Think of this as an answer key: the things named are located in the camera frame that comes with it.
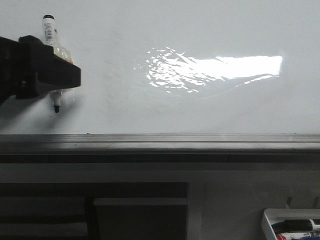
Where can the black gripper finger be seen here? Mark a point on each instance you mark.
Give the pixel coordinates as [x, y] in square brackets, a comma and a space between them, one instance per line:
[43, 71]

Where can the grey aluminium whiteboard frame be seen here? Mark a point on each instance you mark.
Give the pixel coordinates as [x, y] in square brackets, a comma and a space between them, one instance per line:
[149, 148]

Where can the dark cabinet with white edge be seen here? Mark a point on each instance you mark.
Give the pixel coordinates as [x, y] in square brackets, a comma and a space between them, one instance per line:
[142, 218]

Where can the white black-tipped whiteboard marker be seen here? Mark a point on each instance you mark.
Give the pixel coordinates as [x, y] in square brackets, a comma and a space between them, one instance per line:
[51, 38]

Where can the black marker in tray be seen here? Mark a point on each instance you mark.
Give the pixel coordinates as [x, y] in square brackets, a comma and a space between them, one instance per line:
[296, 225]

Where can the white marker tray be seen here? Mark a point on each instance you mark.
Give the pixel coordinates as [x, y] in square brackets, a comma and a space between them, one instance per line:
[276, 215]

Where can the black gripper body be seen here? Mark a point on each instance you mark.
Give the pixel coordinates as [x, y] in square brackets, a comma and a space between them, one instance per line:
[12, 82]

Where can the white whiteboard surface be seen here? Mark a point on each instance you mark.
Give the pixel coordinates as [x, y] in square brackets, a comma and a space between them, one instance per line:
[175, 66]

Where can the red-capped marker in tray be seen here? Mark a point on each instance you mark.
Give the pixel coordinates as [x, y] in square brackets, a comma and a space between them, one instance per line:
[313, 235]

